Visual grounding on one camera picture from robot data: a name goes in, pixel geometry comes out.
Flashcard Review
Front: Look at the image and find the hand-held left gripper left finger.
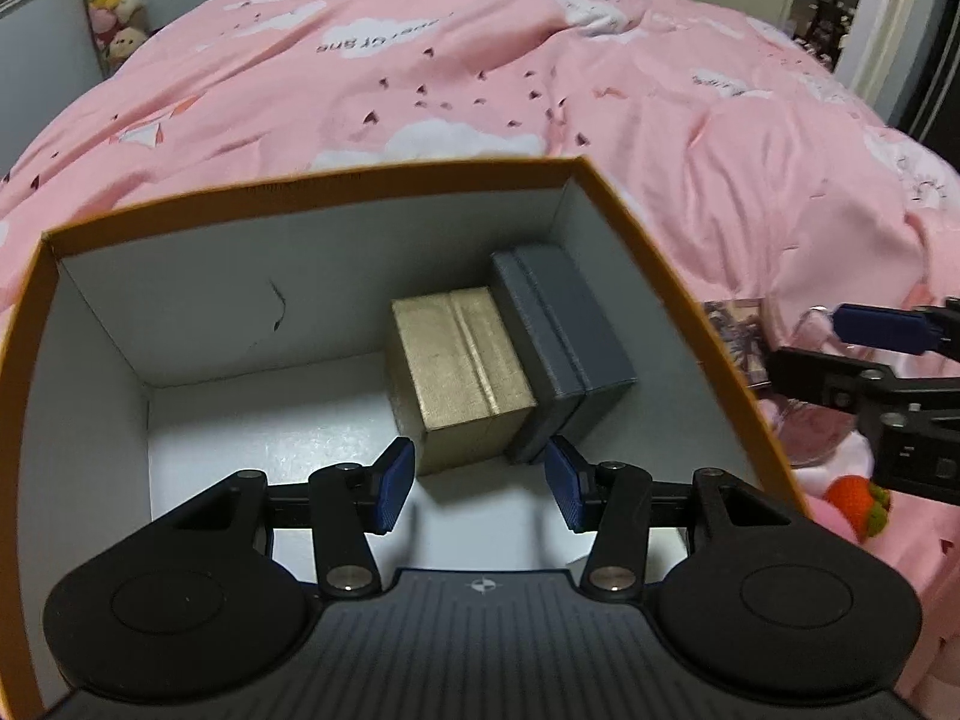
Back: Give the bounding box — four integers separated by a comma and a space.
174, 436, 417, 599

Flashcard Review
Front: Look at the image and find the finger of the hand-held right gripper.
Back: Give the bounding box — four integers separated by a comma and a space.
829, 298, 960, 357
766, 345, 893, 415

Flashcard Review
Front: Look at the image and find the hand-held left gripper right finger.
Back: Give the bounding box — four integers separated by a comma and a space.
544, 435, 790, 597

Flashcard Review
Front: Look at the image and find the clear glass jar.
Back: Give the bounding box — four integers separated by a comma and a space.
765, 306, 863, 466

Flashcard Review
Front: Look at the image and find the crocheted red strawberry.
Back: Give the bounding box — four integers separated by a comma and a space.
823, 474, 892, 541

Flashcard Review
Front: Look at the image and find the gold brown gift box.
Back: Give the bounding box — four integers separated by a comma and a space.
385, 286, 537, 477

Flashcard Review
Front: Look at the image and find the dark grey gift box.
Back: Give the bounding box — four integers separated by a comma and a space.
491, 242, 638, 464

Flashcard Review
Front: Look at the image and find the orange cardboard box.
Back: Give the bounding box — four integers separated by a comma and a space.
0, 156, 815, 720

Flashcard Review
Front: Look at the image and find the printed floral card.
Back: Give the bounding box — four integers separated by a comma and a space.
701, 298, 773, 391

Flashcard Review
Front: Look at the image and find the pink printed blanket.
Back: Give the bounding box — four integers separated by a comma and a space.
0, 0, 960, 698

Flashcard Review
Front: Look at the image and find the tan bear plush toy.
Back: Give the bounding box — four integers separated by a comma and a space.
105, 25, 149, 67

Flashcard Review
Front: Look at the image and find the grey wardrobe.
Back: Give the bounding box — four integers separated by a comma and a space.
0, 0, 106, 173

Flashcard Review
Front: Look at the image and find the white door frame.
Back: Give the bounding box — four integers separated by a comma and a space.
832, 0, 946, 121

